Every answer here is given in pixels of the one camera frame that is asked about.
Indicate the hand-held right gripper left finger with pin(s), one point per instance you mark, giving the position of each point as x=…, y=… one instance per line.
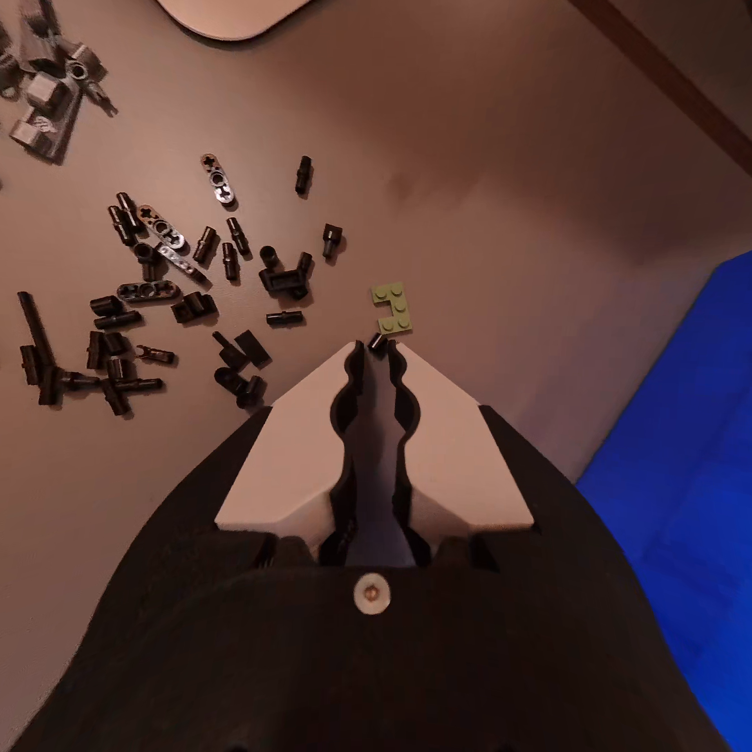
x=276, y=464

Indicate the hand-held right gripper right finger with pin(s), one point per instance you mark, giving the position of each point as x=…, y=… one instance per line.
x=470, y=464

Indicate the black lego pin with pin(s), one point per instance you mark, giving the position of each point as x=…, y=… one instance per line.
x=376, y=344

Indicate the green lego plate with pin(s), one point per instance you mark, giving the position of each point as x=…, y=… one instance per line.
x=400, y=306

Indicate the pile of black lego pieces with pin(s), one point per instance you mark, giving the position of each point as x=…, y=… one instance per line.
x=194, y=306

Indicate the dark grey thin lego beam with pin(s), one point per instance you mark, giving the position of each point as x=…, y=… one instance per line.
x=167, y=231
x=222, y=188
x=148, y=292
x=182, y=262

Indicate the pile of grey lego pieces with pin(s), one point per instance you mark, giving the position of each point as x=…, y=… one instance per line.
x=44, y=91

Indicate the blue plastic bin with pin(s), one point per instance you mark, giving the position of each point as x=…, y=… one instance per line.
x=681, y=470

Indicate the white rounded base plate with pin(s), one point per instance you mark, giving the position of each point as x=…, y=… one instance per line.
x=235, y=17

